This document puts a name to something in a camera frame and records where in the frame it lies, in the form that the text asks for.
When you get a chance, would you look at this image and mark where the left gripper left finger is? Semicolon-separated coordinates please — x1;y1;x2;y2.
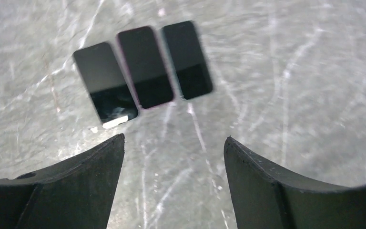
0;134;125;229

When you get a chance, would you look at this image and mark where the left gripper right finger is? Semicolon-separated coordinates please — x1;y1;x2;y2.
224;137;366;229

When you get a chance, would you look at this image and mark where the black phone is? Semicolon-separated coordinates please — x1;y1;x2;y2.
72;42;139;128
117;26;174;109

